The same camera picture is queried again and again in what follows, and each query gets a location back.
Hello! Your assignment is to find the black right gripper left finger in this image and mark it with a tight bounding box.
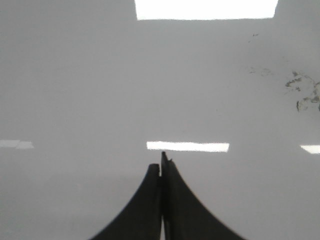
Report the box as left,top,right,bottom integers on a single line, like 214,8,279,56
92,163,162,240

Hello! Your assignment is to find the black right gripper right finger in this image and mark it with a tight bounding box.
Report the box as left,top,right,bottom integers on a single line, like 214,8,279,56
161,151,243,240

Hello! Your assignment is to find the white whiteboard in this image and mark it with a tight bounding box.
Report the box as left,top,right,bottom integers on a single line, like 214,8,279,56
0,0,320,240

